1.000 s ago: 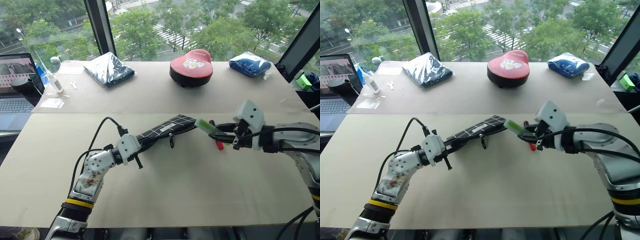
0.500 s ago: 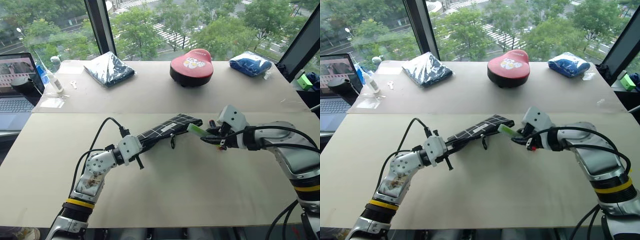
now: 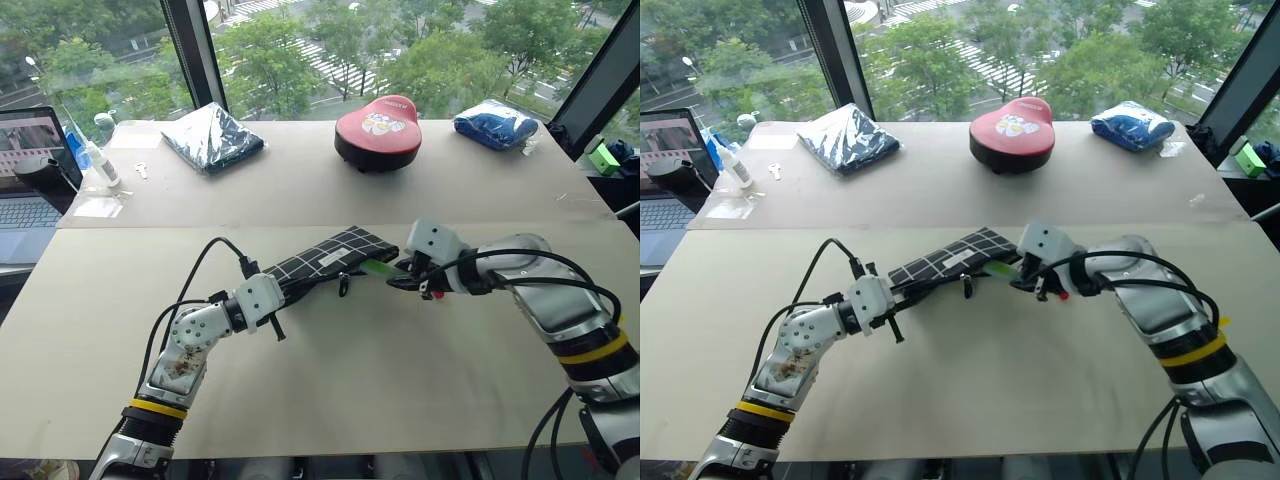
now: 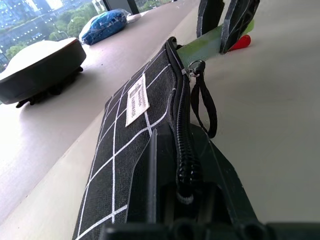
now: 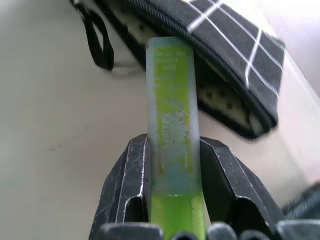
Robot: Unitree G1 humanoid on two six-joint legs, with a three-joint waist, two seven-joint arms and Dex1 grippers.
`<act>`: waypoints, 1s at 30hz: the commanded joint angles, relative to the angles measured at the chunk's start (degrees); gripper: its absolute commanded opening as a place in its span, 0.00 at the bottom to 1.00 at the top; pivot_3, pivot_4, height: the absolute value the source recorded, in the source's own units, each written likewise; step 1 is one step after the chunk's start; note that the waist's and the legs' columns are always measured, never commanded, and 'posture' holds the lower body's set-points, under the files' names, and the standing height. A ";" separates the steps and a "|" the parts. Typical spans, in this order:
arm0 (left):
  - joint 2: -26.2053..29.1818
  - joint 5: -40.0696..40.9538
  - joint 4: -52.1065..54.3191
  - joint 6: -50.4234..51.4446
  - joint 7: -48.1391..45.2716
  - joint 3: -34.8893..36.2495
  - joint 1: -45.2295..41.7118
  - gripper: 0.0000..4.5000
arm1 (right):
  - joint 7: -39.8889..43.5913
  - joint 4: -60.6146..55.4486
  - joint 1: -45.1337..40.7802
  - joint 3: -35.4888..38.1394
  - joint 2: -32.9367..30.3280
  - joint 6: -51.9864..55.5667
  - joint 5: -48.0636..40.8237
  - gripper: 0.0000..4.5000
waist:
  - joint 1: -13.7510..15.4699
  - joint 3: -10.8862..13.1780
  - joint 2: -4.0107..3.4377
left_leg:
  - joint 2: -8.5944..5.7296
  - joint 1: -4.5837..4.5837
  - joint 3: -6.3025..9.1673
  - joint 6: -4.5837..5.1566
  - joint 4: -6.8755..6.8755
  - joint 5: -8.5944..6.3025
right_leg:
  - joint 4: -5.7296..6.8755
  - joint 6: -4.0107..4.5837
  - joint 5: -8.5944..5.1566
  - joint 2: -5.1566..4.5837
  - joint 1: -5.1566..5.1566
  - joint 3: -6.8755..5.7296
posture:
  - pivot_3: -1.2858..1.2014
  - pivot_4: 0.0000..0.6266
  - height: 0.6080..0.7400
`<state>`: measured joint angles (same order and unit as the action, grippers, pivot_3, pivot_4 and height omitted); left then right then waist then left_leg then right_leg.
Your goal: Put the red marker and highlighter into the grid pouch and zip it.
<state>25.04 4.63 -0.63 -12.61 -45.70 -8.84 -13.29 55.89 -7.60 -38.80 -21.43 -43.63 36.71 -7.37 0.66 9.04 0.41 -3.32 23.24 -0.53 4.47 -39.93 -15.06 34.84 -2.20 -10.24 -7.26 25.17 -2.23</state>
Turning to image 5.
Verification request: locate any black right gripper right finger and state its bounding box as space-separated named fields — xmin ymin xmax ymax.
xmin=199 ymin=136 xmax=286 ymax=240

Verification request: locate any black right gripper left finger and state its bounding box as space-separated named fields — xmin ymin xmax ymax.
xmin=88 ymin=133 xmax=152 ymax=240

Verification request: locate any green highlighter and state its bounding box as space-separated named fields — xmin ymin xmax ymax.
xmin=145 ymin=36 xmax=208 ymax=240

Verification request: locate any black white grid pouch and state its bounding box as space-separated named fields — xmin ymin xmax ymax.
xmin=69 ymin=0 xmax=286 ymax=140

